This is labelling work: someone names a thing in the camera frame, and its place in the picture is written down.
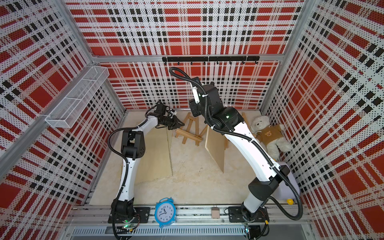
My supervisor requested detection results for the lavender toy toaster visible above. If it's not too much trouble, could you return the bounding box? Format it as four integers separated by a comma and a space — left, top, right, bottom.
272, 161, 301, 201

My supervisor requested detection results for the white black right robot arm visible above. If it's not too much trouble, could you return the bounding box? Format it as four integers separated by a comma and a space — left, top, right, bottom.
190, 84, 304, 222

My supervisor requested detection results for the small beige box on rail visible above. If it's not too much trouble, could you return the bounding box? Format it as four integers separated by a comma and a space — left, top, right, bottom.
211, 207, 220, 219

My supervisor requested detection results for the black hook rail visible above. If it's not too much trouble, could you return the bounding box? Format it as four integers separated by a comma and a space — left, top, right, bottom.
162, 56, 261, 64

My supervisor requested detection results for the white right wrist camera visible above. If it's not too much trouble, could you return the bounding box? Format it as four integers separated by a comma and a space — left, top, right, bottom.
191, 80, 200, 104

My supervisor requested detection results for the blue alarm clock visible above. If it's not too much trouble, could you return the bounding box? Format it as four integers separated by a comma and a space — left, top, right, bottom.
154, 198, 177, 229

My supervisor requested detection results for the wooden easel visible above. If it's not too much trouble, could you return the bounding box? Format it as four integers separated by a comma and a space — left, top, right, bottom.
175, 113, 203, 147
198, 125, 229, 150
242, 112, 249, 126

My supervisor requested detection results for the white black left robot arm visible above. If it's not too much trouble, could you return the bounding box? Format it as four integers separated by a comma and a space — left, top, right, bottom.
107, 101, 184, 224

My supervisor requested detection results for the white wire mesh basket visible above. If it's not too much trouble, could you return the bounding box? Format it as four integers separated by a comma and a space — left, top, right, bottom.
45, 66, 109, 129

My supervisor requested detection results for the plywood board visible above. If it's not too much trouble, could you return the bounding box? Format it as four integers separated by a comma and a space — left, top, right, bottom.
205, 128, 226, 173
135, 128, 173, 185
167, 130, 174, 149

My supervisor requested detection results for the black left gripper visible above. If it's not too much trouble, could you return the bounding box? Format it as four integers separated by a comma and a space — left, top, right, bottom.
160, 115, 185, 130

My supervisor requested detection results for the white teddy bear brown hoodie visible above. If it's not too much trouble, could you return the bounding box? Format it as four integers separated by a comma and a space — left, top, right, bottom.
250, 116, 293, 161

